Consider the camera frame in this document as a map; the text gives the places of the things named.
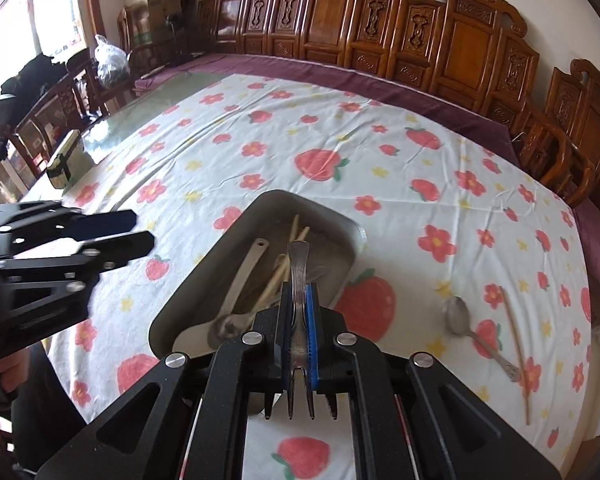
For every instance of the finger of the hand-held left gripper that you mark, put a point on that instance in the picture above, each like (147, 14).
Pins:
(130, 247)
(105, 222)

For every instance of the white plastic spoon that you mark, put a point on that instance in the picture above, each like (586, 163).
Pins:
(245, 280)

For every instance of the metal fork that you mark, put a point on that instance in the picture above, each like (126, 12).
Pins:
(298, 270)

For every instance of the wooden chopstick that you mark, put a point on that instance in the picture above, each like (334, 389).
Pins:
(295, 227)
(514, 340)
(304, 235)

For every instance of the metal tray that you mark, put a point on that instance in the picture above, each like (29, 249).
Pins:
(330, 240)

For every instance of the person's left hand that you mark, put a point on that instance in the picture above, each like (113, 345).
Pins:
(12, 370)

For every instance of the window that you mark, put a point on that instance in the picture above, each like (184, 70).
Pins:
(30, 10)

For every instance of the large cardboard box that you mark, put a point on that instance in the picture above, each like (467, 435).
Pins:
(165, 15)

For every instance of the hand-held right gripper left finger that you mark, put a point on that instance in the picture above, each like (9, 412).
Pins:
(284, 340)

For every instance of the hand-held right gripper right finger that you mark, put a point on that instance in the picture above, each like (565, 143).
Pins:
(312, 340)

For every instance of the green print carton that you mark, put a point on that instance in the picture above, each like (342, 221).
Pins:
(137, 25)

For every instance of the clear plastic bag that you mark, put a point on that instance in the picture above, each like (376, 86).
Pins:
(111, 60)

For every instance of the dark cloth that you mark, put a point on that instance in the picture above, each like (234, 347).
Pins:
(35, 70)

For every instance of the row of carved wooden chairs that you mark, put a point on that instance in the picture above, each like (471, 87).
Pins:
(470, 50)

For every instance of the white strawberry floral cloth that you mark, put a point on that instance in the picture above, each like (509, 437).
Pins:
(380, 160)

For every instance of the person's dark clothing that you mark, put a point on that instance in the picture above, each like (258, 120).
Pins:
(50, 410)

